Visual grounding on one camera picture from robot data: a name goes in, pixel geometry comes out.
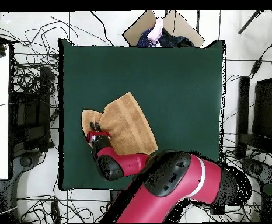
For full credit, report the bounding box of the orange terry towel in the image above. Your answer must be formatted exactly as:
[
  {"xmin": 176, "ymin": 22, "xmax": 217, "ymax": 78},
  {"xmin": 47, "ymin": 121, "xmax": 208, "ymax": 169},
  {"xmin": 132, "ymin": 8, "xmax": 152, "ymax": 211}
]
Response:
[{"xmin": 81, "ymin": 92, "xmax": 159, "ymax": 156}]

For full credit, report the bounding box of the grey chair base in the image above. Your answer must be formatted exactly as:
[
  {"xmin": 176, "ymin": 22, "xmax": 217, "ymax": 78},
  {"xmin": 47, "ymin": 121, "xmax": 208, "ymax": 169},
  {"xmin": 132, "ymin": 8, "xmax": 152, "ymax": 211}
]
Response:
[
  {"xmin": 240, "ymin": 157, "xmax": 272, "ymax": 185},
  {"xmin": 12, "ymin": 150, "xmax": 42, "ymax": 174}
]

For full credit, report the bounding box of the black power strip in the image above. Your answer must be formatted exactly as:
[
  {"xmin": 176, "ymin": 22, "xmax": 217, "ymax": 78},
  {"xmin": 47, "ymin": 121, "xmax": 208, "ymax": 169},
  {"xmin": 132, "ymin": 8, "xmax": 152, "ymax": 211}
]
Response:
[{"xmin": 50, "ymin": 200, "xmax": 61, "ymax": 224}]

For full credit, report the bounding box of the dark green table cloth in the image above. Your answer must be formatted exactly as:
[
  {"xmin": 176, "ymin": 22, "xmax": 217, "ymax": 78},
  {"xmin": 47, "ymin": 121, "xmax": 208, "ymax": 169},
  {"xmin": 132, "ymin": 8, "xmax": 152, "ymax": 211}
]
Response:
[{"xmin": 57, "ymin": 38, "xmax": 227, "ymax": 191}]

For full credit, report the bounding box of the brown cardboard box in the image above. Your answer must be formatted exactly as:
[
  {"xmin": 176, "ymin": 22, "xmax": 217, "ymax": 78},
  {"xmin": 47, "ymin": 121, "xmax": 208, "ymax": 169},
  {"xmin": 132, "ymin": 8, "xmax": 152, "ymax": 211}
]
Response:
[{"xmin": 122, "ymin": 10, "xmax": 205, "ymax": 48}]

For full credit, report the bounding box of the dark blue clothing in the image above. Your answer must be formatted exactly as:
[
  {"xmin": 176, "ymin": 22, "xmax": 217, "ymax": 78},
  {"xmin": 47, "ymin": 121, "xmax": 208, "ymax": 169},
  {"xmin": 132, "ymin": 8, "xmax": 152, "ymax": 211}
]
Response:
[{"xmin": 135, "ymin": 27, "xmax": 196, "ymax": 48}]

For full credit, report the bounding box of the pink garment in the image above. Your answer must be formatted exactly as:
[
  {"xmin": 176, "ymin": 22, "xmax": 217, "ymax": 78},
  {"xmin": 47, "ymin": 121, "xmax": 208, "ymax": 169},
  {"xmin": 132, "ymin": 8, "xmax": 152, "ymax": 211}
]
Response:
[{"xmin": 147, "ymin": 17, "xmax": 164, "ymax": 47}]

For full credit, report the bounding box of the black power adapter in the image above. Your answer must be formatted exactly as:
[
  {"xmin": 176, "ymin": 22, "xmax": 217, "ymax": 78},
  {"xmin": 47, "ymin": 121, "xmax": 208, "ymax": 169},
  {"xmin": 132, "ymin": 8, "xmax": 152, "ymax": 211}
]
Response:
[{"xmin": 250, "ymin": 59, "xmax": 263, "ymax": 76}]

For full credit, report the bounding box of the black rod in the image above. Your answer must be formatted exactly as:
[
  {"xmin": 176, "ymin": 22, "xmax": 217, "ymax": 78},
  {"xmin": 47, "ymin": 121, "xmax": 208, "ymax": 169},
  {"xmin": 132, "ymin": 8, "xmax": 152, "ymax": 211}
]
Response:
[{"xmin": 238, "ymin": 9, "xmax": 263, "ymax": 35}]

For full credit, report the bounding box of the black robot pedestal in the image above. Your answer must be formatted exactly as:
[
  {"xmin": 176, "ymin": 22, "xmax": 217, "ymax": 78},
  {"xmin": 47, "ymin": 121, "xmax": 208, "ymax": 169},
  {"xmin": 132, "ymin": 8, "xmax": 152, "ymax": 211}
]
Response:
[{"xmin": 109, "ymin": 190, "xmax": 123, "ymax": 204}]

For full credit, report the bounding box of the black cable tangle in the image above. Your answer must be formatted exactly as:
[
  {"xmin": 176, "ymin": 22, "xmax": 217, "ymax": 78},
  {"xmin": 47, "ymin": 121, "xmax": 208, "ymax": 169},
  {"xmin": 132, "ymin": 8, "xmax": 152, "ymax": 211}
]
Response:
[
  {"xmin": 219, "ymin": 137, "xmax": 267, "ymax": 222},
  {"xmin": 16, "ymin": 194, "xmax": 111, "ymax": 224},
  {"xmin": 9, "ymin": 13, "xmax": 81, "ymax": 94}
]

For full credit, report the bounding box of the single black cable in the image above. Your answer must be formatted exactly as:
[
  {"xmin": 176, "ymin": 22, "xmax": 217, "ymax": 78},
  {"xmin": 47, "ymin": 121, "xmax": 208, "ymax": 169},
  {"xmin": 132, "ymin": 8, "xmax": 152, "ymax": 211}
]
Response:
[{"xmin": 90, "ymin": 10, "xmax": 114, "ymax": 47}]

